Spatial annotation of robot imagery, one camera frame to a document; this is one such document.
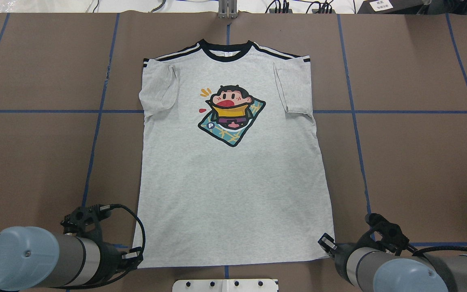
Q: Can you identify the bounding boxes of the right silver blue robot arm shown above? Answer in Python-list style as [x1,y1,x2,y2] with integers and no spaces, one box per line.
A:
[318,213,467,292]

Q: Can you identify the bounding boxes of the white camera mast base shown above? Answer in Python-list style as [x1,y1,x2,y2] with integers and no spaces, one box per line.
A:
[172,279,279,292]

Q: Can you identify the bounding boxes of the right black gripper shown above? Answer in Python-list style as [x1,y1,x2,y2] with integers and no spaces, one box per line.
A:
[317,213,417,280]

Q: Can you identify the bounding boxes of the grey cartoon print t-shirt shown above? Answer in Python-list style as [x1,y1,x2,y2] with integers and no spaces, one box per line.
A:
[133,39,334,268]

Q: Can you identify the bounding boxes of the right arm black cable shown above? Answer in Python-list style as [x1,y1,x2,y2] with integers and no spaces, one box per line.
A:
[410,243,467,257]

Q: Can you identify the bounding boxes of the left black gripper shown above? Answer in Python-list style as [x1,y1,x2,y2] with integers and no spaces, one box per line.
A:
[61,204,145,284]

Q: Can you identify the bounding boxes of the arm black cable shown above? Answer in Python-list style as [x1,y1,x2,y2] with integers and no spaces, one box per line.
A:
[410,243,467,257]
[61,204,147,290]

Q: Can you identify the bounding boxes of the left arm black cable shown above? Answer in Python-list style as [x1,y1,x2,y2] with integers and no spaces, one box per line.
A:
[61,204,147,290]

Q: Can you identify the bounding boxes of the black power strip plugs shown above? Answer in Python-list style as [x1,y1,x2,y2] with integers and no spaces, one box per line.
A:
[264,0,336,14]

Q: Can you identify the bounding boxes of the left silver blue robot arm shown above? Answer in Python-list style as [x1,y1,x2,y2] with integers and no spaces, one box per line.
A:
[0,204,146,292]

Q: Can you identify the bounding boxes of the black box with label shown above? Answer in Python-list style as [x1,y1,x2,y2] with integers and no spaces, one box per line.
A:
[356,0,432,15]

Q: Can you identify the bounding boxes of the aluminium frame post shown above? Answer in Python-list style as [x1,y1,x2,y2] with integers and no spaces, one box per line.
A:
[217,0,238,19]

